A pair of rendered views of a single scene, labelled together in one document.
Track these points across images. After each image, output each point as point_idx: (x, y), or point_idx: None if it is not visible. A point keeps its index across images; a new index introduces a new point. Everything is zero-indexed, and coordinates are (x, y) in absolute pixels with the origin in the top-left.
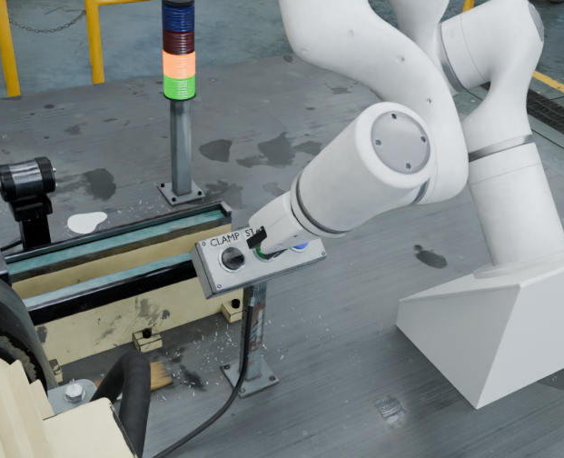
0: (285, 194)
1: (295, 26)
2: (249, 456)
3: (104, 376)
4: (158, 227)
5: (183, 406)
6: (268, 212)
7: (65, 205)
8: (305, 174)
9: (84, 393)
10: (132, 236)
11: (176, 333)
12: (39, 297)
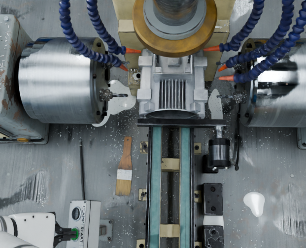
0: (16, 218)
1: None
2: (64, 206)
3: (134, 170)
4: (187, 221)
5: (101, 193)
6: (28, 213)
7: (276, 197)
8: None
9: None
10: (185, 204)
11: (144, 210)
12: (158, 146)
